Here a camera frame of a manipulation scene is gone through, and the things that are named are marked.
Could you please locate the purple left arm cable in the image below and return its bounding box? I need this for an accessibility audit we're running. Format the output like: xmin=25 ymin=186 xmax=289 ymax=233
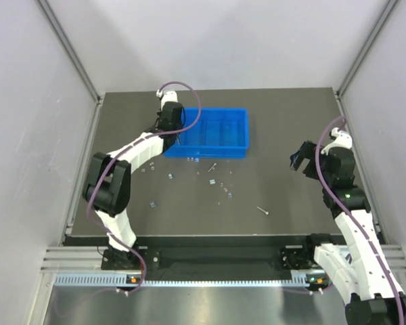
xmin=87 ymin=81 xmax=203 ymax=295

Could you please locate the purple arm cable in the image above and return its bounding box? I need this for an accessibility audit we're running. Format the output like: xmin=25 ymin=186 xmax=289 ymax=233
xmin=314 ymin=116 xmax=405 ymax=325
xmin=87 ymin=81 xmax=203 ymax=295

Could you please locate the grey slotted cable duct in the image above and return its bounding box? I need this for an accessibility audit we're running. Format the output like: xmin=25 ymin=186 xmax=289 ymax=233
xmin=53 ymin=272 xmax=310 ymax=288

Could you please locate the blue plastic divided bin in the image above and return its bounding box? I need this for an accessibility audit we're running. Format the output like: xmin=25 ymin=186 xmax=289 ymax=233
xmin=164 ymin=108 xmax=250 ymax=159

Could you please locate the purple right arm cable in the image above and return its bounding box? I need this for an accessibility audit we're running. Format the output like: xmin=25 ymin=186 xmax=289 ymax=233
xmin=314 ymin=116 xmax=405 ymax=325

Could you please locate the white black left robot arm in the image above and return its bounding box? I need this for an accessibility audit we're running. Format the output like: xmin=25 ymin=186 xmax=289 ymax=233
xmin=82 ymin=91 xmax=183 ymax=255

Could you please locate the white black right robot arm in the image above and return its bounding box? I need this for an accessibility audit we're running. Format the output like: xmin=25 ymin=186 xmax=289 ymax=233
xmin=290 ymin=128 xmax=406 ymax=324

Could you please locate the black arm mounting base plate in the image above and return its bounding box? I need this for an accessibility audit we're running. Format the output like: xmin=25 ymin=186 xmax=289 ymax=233
xmin=62 ymin=235 xmax=346 ymax=272

